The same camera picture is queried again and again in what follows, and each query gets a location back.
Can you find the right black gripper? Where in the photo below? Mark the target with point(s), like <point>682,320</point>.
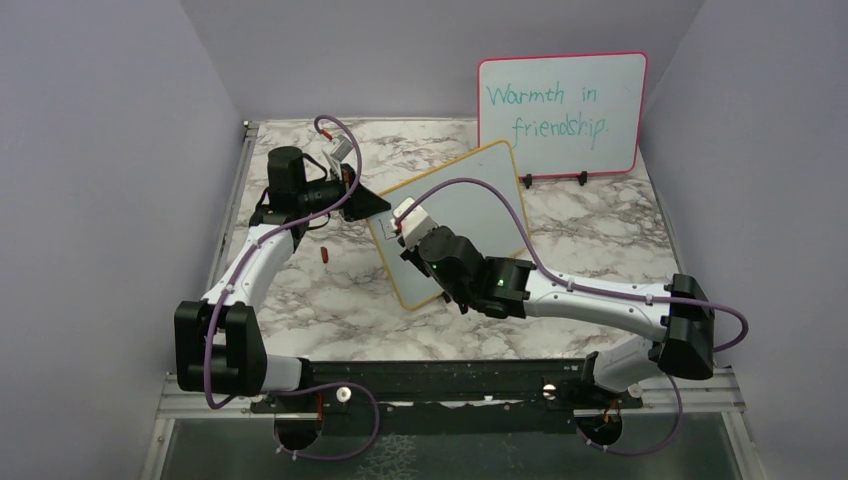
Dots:
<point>414,256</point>

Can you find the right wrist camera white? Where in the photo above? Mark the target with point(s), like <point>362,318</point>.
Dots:
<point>411,224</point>

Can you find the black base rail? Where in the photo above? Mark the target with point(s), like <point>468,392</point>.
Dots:
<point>442,398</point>

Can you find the pink board stand feet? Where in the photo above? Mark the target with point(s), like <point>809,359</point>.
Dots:
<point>529,180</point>

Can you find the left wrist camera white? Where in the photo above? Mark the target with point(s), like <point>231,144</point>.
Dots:
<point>335,152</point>

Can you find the yellow framed whiteboard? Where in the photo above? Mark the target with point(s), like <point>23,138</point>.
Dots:
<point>469,210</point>

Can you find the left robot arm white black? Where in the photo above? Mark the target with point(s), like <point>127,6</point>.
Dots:
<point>219,347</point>

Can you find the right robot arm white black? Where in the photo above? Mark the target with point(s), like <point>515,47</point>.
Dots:
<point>672,324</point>

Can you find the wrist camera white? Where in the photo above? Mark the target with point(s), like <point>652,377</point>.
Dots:
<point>335,152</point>
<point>411,224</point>

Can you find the pink framed whiteboard with writing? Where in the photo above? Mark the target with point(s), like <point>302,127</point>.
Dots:
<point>564,115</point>

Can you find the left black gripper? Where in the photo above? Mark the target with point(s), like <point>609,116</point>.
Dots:
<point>363,202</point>

